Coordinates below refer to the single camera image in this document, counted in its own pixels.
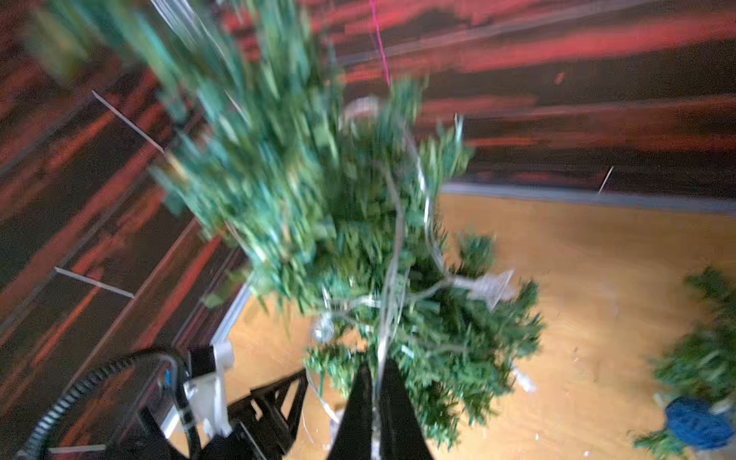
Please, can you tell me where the small christmas tree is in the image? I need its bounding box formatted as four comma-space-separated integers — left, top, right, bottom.
27, 1, 544, 448

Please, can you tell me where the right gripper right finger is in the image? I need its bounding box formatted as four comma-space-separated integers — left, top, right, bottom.
378, 358, 433, 460

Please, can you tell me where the right decorated christmas tree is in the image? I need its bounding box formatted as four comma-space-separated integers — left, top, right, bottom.
632, 266, 735, 459

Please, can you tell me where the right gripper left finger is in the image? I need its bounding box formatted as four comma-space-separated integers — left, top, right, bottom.
327, 364, 374, 460

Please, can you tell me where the white string lights wire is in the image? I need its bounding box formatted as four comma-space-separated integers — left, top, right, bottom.
301, 97, 519, 427

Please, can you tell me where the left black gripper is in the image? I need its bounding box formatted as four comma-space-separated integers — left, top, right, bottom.
197, 369, 309, 460

